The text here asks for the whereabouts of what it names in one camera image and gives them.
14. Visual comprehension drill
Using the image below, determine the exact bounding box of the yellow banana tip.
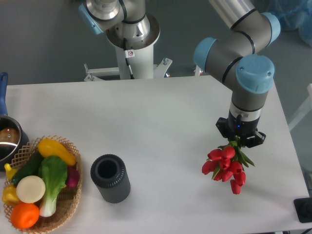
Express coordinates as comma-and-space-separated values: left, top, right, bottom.
4, 163, 17, 181

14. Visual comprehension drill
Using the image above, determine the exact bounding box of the red tulip bouquet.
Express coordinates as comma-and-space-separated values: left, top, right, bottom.
201, 136, 254, 195

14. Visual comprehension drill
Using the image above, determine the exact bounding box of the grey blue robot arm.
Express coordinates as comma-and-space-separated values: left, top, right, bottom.
79, 0, 280, 148

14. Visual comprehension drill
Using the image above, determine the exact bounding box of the orange fruit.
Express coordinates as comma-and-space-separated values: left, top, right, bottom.
10, 203, 39, 229

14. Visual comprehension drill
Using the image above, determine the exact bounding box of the woven wicker basket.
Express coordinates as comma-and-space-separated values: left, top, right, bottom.
10, 136, 83, 234

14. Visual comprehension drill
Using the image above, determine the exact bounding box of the black pedestal cable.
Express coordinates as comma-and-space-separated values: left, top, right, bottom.
122, 38, 135, 80

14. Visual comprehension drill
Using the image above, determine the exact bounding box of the green bok choy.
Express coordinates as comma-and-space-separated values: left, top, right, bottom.
39, 156, 67, 217

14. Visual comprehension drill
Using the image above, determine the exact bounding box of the dark grey ribbed vase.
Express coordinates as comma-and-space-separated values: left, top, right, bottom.
90, 154, 131, 203

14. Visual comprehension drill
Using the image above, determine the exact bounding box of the blue handled saucepan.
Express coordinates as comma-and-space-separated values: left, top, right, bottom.
0, 72, 29, 172

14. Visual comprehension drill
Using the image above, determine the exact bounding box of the black device at edge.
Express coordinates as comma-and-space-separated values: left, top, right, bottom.
293, 197, 312, 223

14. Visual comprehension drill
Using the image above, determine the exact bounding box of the green cucumber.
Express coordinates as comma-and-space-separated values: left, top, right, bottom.
11, 151, 44, 187

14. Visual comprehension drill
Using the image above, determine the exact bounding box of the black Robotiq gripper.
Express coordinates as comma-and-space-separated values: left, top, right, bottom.
215, 112, 266, 148

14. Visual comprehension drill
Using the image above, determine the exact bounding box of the yellow squash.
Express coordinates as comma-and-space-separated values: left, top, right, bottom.
38, 138, 76, 166

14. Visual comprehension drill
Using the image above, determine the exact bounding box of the blue plastic bag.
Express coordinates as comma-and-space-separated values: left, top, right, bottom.
266, 0, 312, 47

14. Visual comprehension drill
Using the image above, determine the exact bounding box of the yellow bell pepper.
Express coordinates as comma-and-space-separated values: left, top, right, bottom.
2, 185, 21, 207

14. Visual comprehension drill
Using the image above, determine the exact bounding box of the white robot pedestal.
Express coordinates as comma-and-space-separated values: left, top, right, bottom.
84, 13, 173, 81

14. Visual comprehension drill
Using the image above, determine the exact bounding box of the white frame at right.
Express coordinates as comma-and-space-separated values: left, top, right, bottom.
288, 83, 312, 131

